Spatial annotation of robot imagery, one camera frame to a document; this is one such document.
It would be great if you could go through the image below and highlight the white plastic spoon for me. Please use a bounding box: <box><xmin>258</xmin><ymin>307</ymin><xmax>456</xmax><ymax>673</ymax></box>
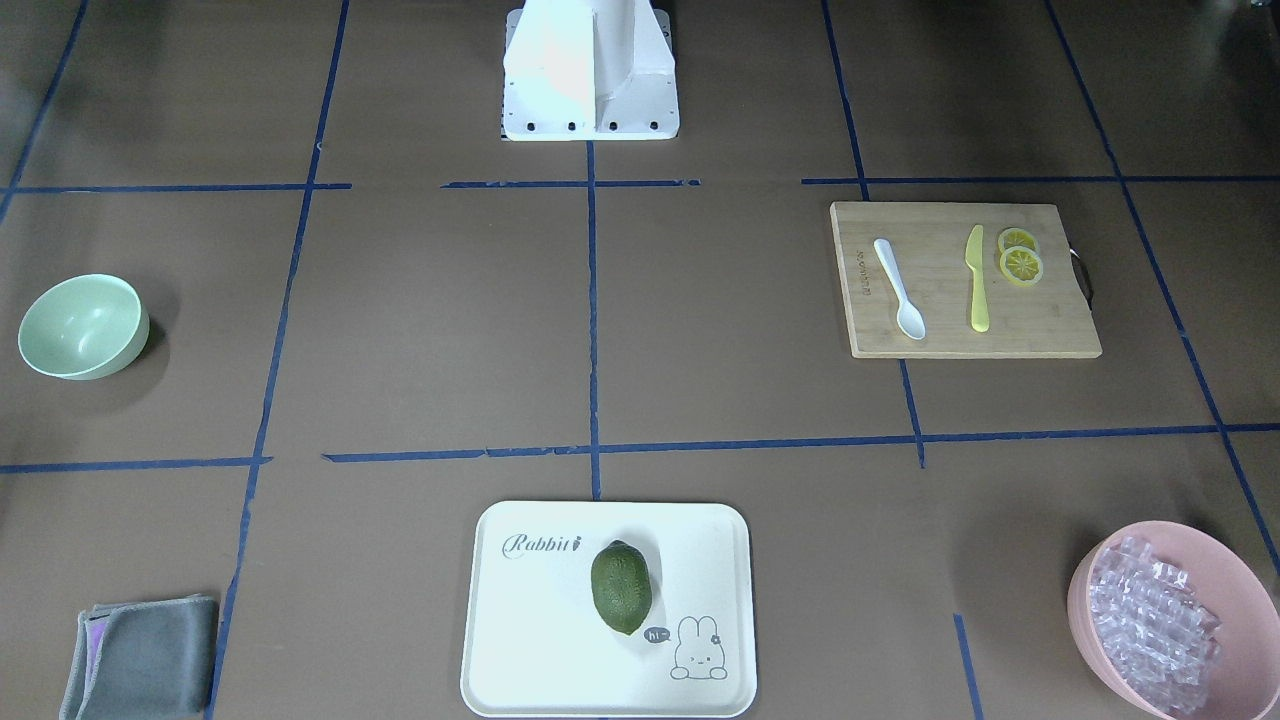
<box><xmin>873</xmin><ymin>237</ymin><xmax>927</xmax><ymax>341</ymax></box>

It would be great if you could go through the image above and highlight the light green bowl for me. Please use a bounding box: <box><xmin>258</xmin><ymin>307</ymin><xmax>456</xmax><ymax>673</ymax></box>
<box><xmin>17</xmin><ymin>274</ymin><xmax>150</xmax><ymax>380</ymax></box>

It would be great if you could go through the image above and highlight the pink bowl with ice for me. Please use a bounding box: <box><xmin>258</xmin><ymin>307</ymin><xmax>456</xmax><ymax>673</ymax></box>
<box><xmin>1066</xmin><ymin>521</ymin><xmax>1279</xmax><ymax>719</ymax></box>

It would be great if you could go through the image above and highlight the green avocado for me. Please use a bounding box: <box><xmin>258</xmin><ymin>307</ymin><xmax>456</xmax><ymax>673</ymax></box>
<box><xmin>590</xmin><ymin>539</ymin><xmax>653</xmax><ymax>635</ymax></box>

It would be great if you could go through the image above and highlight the white rabbit tray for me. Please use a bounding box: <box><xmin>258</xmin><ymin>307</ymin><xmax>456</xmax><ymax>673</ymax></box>
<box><xmin>460</xmin><ymin>501</ymin><xmax>758</xmax><ymax>719</ymax></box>

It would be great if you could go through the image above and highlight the wooden cutting board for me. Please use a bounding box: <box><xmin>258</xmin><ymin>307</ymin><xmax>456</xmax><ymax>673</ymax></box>
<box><xmin>829</xmin><ymin>201</ymin><xmax>1102</xmax><ymax>359</ymax></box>

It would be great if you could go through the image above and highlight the upper lemon slice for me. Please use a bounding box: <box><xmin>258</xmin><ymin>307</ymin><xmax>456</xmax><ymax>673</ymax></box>
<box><xmin>997</xmin><ymin>227</ymin><xmax>1041</xmax><ymax>254</ymax></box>

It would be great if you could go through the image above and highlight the lemon slice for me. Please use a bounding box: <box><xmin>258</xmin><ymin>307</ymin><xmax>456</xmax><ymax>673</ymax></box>
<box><xmin>997</xmin><ymin>227</ymin><xmax>1041</xmax><ymax>254</ymax></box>
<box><xmin>998</xmin><ymin>246</ymin><xmax>1044</xmax><ymax>287</ymax></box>

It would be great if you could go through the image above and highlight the lower lemon slice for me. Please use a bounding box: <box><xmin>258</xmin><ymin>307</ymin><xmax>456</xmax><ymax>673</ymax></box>
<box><xmin>998</xmin><ymin>246</ymin><xmax>1044</xmax><ymax>287</ymax></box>

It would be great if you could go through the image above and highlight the grey folded cloth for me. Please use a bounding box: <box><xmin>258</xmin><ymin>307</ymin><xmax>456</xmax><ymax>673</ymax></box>
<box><xmin>59</xmin><ymin>594</ymin><xmax>218</xmax><ymax>719</ymax></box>

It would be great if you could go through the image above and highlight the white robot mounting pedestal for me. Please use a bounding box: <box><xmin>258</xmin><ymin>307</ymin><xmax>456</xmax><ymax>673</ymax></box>
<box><xmin>500</xmin><ymin>1</ymin><xmax>681</xmax><ymax>142</ymax></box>

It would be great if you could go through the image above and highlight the cutting board metal handle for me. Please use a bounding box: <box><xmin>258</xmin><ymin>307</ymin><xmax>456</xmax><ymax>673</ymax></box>
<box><xmin>1069</xmin><ymin>246</ymin><xmax>1094</xmax><ymax>307</ymax></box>

